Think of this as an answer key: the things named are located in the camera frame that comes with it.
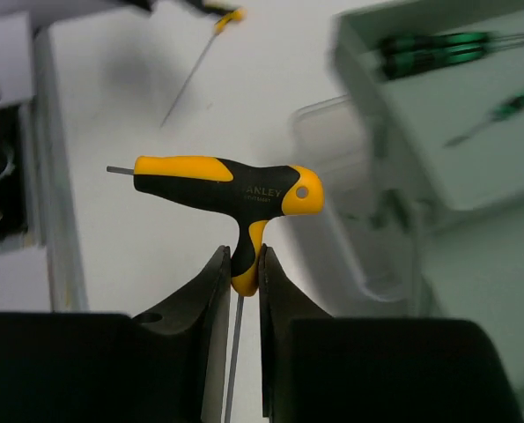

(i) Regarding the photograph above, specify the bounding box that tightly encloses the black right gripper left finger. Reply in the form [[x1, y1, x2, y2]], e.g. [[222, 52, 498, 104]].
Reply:
[[0, 246, 231, 422]]

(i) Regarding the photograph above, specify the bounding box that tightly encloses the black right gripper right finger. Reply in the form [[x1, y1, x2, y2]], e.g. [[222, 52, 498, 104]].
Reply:
[[257, 247, 523, 422]]

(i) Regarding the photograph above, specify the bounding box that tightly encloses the yellow T-handle key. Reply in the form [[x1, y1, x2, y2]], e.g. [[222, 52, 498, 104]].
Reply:
[[107, 156, 325, 421], [160, 1, 247, 126]]

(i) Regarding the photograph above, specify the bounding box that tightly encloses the green plastic toolbox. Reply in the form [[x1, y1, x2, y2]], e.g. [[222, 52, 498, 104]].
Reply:
[[292, 1, 524, 313]]

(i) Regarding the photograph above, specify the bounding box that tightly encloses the small green black precision screwdriver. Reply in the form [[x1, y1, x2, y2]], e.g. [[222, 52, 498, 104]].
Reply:
[[378, 32, 524, 56]]

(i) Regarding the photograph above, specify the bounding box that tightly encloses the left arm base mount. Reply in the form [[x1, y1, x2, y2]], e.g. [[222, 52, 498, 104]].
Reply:
[[0, 93, 44, 255]]

